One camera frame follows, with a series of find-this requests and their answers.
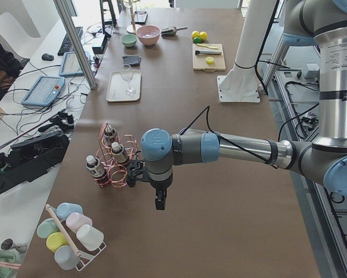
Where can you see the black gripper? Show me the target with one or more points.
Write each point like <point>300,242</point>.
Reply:
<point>160,190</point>

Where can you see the tea bottle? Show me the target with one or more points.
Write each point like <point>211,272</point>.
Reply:
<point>97,170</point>
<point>119,154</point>
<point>110,135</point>

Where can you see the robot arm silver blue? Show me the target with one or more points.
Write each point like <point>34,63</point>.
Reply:
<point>324,160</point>

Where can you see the tea bottle front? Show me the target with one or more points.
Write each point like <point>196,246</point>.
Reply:
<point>97,170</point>

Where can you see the white cup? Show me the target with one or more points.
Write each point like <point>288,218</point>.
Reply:
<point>90,237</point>

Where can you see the pink cup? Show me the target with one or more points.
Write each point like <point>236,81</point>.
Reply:
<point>75,220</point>

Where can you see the blue cup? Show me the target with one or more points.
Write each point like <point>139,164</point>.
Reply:
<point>65,209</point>

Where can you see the white cup rack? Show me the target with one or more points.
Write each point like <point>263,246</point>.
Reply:
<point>85,256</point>

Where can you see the beige serving tray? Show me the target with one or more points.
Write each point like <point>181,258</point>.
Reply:
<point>117,87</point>

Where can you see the grey cup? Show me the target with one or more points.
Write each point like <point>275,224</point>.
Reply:
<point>66,258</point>

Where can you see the yellow cup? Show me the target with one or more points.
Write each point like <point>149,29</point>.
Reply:
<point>55,241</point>

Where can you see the green cup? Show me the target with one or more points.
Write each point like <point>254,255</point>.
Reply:
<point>46,228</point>

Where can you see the clear wine glass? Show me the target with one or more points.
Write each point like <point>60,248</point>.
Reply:
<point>127,75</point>

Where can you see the dark folded cloth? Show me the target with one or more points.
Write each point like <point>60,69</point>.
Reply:
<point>132,60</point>

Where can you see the half lemon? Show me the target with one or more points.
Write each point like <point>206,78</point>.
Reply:
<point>209,60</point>

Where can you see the wooden cutting board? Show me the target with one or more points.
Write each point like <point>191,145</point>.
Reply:
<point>199,62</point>

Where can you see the metal muddler tool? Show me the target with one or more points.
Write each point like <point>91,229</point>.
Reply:
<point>207,52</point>

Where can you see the yellow peeler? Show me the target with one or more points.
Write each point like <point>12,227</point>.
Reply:
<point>206,46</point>

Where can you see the blue teach pendant near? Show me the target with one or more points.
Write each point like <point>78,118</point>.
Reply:
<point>44,91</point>

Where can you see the blue teach pendant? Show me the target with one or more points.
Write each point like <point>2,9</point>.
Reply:
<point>44,91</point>
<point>70,66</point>

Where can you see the blue teach pendant far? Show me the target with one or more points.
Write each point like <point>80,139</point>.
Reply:
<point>70,66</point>

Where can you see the green bowl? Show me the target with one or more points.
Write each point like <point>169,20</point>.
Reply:
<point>128,40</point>

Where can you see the pink bowl with ice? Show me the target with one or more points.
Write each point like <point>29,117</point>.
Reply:
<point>148,35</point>

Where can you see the metal scoop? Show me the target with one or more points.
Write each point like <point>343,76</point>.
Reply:
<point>171,31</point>

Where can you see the yellow lemon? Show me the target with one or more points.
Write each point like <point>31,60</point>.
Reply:
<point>195,34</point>

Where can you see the wooden glass stand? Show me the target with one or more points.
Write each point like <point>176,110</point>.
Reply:
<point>133,27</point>

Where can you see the black keyboard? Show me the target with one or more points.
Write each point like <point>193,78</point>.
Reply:
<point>66,45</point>

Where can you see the black tray with glasses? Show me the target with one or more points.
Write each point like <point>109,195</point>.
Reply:
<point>140,17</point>

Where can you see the black mouse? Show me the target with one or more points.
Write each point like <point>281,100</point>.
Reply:
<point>47,57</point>

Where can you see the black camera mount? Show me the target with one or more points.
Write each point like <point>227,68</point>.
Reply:
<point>136,172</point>

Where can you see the copper wire bottle basket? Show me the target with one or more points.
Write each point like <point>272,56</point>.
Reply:
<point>116,173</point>

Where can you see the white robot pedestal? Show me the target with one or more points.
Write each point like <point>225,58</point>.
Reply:
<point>240,84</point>

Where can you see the aluminium frame post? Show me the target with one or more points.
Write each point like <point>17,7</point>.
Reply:
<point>65,16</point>

